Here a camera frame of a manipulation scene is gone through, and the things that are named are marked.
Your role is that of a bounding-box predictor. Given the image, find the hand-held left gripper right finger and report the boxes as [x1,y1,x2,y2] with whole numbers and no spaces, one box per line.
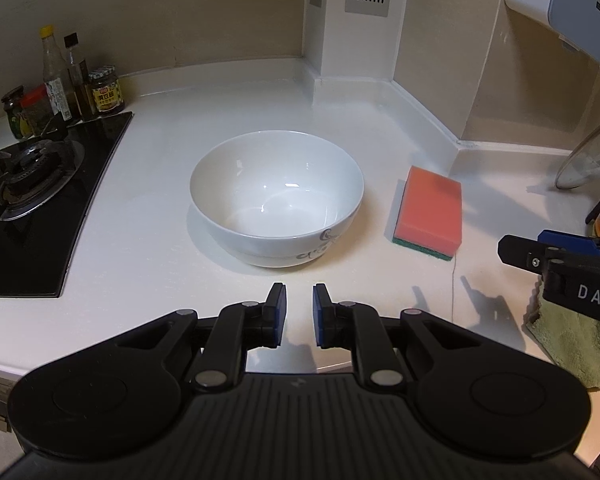
[313,283,487,392]

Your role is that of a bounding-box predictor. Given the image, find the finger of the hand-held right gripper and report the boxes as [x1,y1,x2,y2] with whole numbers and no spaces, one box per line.
[497,234,600,282]
[538,229,600,261]

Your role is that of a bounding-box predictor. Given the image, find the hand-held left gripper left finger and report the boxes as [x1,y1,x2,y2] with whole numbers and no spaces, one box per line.
[109,282,287,394]

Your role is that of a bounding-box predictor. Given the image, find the pink and green sponge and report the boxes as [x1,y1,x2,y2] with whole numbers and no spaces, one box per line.
[392,165,464,263]

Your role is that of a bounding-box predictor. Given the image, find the white ceramic bowl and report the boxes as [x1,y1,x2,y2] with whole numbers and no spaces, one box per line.
[189,130,365,269]

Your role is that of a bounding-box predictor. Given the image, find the green cloth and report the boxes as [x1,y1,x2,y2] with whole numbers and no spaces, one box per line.
[524,284,600,392]

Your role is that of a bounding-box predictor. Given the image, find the glass pot lid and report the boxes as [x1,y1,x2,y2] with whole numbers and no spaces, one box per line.
[554,109,600,191]

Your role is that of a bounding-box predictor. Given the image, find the black glass gas hob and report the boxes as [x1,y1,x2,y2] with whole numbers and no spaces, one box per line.
[0,111,135,299]

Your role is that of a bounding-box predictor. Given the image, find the yellow label jar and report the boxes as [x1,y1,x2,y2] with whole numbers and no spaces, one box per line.
[88,65,126,115]

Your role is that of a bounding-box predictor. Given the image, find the dark bottle with black cap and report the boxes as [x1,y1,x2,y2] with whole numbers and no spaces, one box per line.
[63,33,99,121]

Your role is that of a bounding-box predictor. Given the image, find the red lid jar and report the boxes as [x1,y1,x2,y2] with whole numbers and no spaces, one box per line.
[19,84,57,137]

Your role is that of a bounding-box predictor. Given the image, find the clear bottle with yellow cap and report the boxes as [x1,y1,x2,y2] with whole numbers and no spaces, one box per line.
[41,25,79,124]

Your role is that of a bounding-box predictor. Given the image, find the dark lid jar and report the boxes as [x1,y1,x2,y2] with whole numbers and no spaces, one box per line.
[0,87,34,141]

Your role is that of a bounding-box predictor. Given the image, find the white wall appliance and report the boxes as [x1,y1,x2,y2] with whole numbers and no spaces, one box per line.
[503,0,600,79]

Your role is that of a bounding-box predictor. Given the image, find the gas burner with steel ring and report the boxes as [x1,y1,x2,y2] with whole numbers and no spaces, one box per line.
[0,119,87,224]

